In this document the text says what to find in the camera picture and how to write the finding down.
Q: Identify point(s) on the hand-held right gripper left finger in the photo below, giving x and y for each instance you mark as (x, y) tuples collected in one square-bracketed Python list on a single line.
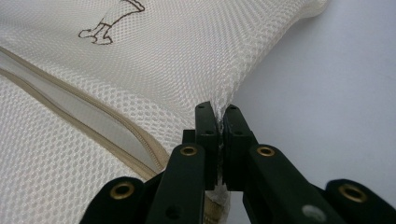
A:
[(205, 124)]

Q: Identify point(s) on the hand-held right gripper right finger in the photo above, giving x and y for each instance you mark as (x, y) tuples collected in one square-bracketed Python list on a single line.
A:
[(236, 130)]

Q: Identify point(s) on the white table mat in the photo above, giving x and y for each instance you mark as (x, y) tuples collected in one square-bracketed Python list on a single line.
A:
[(327, 93)]

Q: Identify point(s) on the cream mesh laundry bag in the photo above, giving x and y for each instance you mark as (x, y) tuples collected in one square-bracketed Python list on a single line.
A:
[(140, 77)]

